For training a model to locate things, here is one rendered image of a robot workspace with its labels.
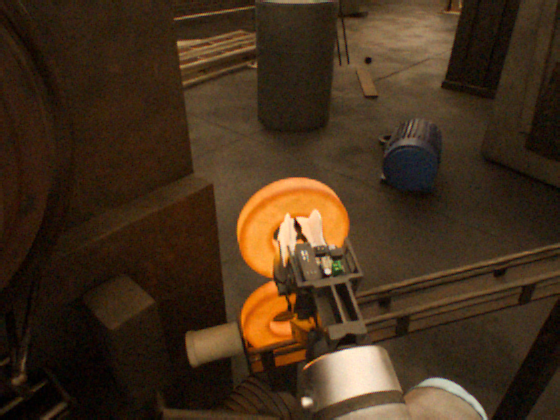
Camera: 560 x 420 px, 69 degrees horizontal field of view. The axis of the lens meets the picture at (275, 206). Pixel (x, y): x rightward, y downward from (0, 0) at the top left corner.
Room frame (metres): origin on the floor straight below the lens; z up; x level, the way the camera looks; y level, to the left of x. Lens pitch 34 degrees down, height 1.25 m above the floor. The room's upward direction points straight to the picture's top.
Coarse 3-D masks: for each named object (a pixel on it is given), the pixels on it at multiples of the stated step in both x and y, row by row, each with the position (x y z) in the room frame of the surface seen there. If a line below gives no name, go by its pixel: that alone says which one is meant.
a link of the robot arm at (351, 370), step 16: (336, 352) 0.24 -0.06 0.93; (352, 352) 0.23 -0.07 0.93; (368, 352) 0.24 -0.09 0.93; (384, 352) 0.25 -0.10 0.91; (304, 368) 0.24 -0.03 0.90; (320, 368) 0.23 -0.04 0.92; (336, 368) 0.22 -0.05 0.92; (352, 368) 0.22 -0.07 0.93; (368, 368) 0.22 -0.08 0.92; (384, 368) 0.23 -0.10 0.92; (304, 384) 0.23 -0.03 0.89; (320, 384) 0.22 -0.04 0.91; (336, 384) 0.21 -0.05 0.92; (352, 384) 0.21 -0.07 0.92; (368, 384) 0.21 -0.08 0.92; (384, 384) 0.21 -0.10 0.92; (304, 400) 0.21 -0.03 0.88; (320, 400) 0.20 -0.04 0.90; (336, 400) 0.20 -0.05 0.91
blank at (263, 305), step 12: (264, 288) 0.47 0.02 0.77; (276, 288) 0.46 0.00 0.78; (252, 300) 0.46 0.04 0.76; (264, 300) 0.45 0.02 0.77; (276, 300) 0.45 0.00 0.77; (252, 312) 0.44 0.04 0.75; (264, 312) 0.45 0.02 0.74; (276, 312) 0.45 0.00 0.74; (252, 324) 0.44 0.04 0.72; (264, 324) 0.45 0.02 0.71; (276, 324) 0.48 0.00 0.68; (288, 324) 0.48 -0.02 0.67; (252, 336) 0.44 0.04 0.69; (264, 336) 0.45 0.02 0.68; (276, 336) 0.45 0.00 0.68; (288, 336) 0.46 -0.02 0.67
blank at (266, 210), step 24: (264, 192) 0.45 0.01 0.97; (288, 192) 0.43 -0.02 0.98; (312, 192) 0.44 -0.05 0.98; (240, 216) 0.44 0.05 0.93; (264, 216) 0.43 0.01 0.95; (336, 216) 0.45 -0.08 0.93; (240, 240) 0.42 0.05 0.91; (264, 240) 0.43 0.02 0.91; (336, 240) 0.45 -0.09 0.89; (264, 264) 0.42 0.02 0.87
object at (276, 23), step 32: (256, 0) 3.10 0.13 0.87; (288, 0) 3.01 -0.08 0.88; (320, 0) 3.01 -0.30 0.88; (256, 32) 3.08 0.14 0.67; (288, 32) 2.86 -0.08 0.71; (320, 32) 2.90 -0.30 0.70; (288, 64) 2.86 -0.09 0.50; (320, 64) 2.91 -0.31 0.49; (288, 96) 2.86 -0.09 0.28; (320, 96) 2.92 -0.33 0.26; (288, 128) 2.86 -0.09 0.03
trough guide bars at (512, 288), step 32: (512, 256) 0.60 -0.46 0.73; (544, 256) 0.61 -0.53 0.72; (384, 288) 0.54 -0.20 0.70; (416, 288) 0.55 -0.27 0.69; (512, 288) 0.52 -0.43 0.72; (288, 320) 0.50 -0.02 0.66; (384, 320) 0.47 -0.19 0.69; (416, 320) 0.48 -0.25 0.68; (256, 352) 0.42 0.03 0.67; (288, 352) 0.43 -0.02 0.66
